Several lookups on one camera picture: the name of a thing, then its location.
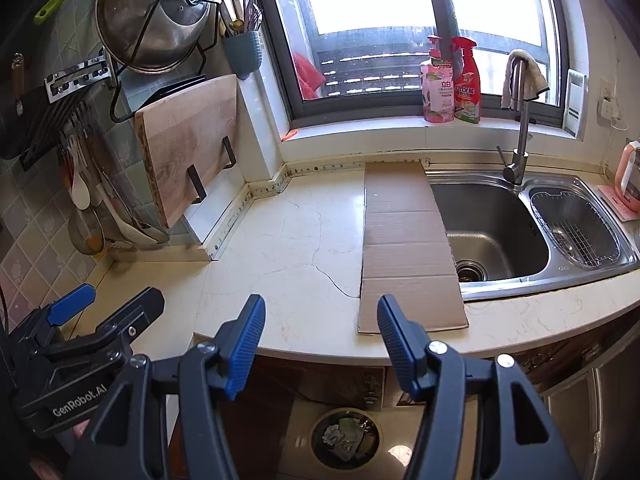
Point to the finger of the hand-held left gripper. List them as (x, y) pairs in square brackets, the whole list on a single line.
[(142, 307), (72, 302)]

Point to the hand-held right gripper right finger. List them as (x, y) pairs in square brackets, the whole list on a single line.
[(400, 345)]

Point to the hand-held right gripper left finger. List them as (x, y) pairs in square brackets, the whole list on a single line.
[(245, 345)]

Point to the round trash bin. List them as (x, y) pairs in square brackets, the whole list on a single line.
[(345, 440)]

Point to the person's left hand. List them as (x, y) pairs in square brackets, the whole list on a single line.
[(80, 430)]

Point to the strainer spoon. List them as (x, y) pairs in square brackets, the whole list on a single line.
[(87, 240)]

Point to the hanging ladles and spoons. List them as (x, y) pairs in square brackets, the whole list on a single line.
[(125, 225)]

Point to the sink drain strainer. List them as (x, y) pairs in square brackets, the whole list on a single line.
[(470, 271)]

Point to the brown cardboard sheet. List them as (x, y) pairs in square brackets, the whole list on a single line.
[(405, 240)]

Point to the black cutting board rack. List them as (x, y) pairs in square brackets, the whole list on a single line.
[(196, 187)]

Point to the stainless steel sink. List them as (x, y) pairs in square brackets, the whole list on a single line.
[(490, 225)]

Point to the wooden cutting board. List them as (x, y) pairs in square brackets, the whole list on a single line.
[(185, 145)]

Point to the brown base cabinet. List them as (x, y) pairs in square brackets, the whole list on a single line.
[(600, 400)]

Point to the orange tape piece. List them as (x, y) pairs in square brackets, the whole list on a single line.
[(290, 134)]

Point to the steel faucet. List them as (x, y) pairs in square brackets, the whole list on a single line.
[(522, 130)]

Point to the pink detergent bottle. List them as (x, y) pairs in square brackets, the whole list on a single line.
[(437, 95)]

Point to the pink mat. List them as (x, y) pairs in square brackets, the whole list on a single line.
[(617, 202)]

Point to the red spray bottle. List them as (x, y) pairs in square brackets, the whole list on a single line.
[(467, 90)]

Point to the red cloth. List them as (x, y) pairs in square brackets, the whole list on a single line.
[(307, 77)]

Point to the stainless steel pot lid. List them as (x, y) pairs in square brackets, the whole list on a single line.
[(150, 25)]

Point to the pink kettle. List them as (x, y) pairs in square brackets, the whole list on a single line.
[(627, 175)]

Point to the beige dish cloth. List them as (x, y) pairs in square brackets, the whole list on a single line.
[(535, 77)]

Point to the bunch of cutlery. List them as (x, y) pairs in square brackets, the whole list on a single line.
[(235, 15)]

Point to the black wall rack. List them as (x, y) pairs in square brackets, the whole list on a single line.
[(45, 125)]

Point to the metal hook rail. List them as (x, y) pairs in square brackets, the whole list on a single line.
[(75, 77)]

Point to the dark window frame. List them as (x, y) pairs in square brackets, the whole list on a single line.
[(360, 109)]

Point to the white wall socket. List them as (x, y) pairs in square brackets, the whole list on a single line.
[(607, 102)]

